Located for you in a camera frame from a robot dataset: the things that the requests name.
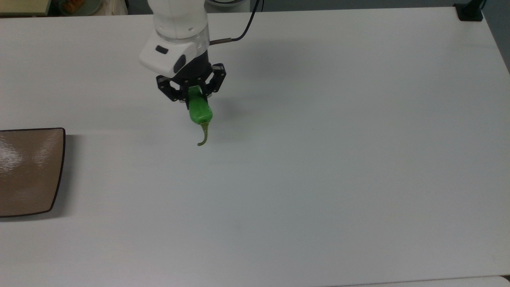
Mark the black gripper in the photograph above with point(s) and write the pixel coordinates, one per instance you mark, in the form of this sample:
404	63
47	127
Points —
195	71

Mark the green chili pepper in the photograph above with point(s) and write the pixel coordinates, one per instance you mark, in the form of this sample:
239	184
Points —
200	109

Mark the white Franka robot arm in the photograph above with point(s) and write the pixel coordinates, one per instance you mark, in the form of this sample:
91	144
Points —
179	24

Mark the brown square ceramic plate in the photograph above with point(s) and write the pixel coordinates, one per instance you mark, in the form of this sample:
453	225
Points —
28	171

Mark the grey round bowl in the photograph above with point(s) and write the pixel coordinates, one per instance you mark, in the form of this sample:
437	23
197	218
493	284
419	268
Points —
225	2

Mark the pale green dish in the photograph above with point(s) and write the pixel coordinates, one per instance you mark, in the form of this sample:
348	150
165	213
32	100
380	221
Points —
77	6

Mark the tan cardboard box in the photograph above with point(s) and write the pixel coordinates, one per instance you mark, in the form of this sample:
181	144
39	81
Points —
24	6

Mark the black table clamp base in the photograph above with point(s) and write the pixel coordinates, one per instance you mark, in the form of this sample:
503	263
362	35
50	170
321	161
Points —
469	11

